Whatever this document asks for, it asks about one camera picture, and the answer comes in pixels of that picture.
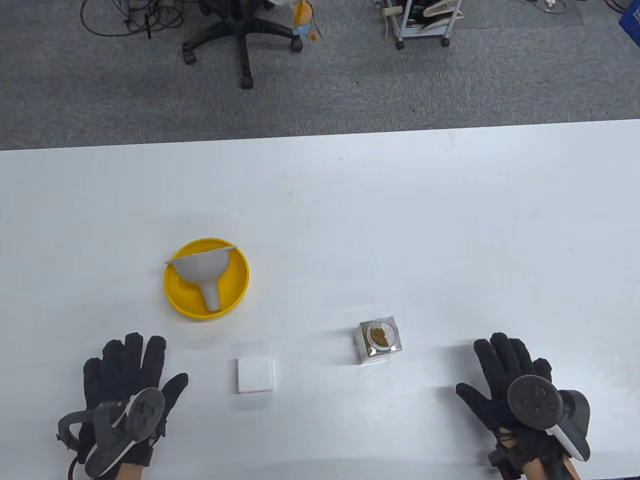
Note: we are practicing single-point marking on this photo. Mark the person's left hand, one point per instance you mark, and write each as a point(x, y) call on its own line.
point(125, 365)

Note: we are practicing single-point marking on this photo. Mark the person's right hand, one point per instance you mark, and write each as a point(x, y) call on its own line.
point(505, 365)

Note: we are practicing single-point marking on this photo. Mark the grey plastic funnel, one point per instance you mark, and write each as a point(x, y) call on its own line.
point(200, 270)

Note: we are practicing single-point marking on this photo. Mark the white square jar lid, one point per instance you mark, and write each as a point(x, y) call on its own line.
point(255, 375)

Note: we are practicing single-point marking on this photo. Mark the yellow plastic bowl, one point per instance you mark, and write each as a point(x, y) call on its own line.
point(235, 285)

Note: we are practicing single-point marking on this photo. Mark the clear square coffee jar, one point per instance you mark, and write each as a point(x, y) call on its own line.
point(365, 352)

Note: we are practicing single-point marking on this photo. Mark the person's left forearm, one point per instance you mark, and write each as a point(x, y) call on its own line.
point(131, 472)

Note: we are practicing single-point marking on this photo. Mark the person's right forearm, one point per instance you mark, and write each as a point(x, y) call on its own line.
point(535, 472)

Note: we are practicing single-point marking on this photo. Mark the black right hand controller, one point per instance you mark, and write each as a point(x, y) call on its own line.
point(532, 400)

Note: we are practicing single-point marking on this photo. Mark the black hand controller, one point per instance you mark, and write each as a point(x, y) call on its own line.
point(145, 410)
point(532, 400)

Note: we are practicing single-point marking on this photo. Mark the black left hand controller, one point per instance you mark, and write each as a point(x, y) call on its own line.
point(145, 410)

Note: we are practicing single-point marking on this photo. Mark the black office chair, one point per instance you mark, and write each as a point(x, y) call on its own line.
point(245, 50)

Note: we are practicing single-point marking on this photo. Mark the white rolling cart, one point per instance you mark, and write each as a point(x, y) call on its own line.
point(420, 32)

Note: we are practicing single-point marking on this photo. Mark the blue box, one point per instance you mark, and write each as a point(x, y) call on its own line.
point(631, 20)

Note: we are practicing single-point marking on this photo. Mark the plush doll charm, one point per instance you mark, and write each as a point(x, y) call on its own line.
point(302, 17)

